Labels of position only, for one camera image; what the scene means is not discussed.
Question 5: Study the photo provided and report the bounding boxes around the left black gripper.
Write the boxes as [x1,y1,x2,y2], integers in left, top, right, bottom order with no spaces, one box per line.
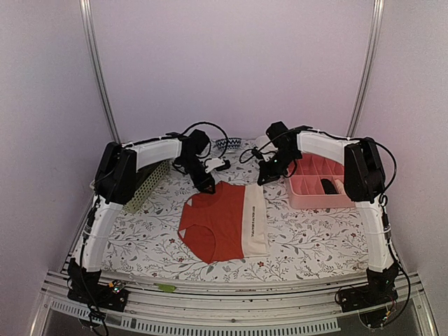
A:
[178,157,216,196]

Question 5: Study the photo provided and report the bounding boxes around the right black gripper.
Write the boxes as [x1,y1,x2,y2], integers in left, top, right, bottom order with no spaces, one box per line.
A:
[259,148,299,184]

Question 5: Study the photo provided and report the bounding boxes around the red cloth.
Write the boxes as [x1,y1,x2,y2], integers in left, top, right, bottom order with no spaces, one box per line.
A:
[178,181,269,264]

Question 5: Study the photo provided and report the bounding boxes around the black striped underwear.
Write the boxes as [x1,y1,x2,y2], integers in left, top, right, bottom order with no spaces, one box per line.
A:
[321,178,338,195]

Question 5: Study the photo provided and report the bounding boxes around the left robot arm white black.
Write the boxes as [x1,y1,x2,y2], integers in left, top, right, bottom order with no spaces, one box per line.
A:
[68,122,230,304]

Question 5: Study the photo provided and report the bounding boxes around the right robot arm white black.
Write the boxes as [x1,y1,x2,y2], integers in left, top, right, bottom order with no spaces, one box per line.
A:
[251,122,399,305]

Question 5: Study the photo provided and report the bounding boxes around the small white bowl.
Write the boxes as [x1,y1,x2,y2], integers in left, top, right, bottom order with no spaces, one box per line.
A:
[255,135,270,148]

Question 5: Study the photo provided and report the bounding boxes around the pink divided organizer tray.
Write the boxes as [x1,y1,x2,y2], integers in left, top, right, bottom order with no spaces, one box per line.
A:
[286,153,355,209]

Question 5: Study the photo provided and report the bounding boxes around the blue white zigzag bowl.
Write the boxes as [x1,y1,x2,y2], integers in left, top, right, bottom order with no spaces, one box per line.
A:
[214,137,242,151]

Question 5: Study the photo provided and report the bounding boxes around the beige perforated plastic basket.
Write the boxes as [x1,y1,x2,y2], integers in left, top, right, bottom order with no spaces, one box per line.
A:
[90,159,172,214]

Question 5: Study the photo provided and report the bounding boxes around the rolled beige cloth in tray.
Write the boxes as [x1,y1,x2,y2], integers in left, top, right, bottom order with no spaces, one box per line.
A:
[335,179,345,195]

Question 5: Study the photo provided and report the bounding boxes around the green tape piece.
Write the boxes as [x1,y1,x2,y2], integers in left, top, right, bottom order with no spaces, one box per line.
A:
[157,283,176,293]

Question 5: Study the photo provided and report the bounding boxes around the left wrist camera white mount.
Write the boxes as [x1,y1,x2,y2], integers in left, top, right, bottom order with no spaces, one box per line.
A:
[204,157,230,173]

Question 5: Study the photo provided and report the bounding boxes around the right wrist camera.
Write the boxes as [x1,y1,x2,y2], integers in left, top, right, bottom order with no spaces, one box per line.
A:
[251,148,274,161]

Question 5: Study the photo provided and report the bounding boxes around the right aluminium frame post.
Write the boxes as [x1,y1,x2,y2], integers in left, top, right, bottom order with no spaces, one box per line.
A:
[346,0,384,138]

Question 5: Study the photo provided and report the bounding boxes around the aluminium frame post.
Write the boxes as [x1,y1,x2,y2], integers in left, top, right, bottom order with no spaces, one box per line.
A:
[346,0,384,138]
[79,0,121,142]

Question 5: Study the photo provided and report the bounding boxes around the front aluminium rail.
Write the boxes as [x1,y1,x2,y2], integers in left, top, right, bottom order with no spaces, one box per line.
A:
[29,271,438,336]

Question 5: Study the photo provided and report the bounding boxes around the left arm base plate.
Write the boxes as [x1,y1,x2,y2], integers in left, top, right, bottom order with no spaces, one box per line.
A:
[67,280,130,312]

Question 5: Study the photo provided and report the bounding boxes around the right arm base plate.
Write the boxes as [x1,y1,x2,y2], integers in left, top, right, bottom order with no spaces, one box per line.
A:
[335,285,398,312]

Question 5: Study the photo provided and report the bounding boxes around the left aluminium frame post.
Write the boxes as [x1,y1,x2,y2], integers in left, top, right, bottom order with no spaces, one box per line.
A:
[79,0,121,142]

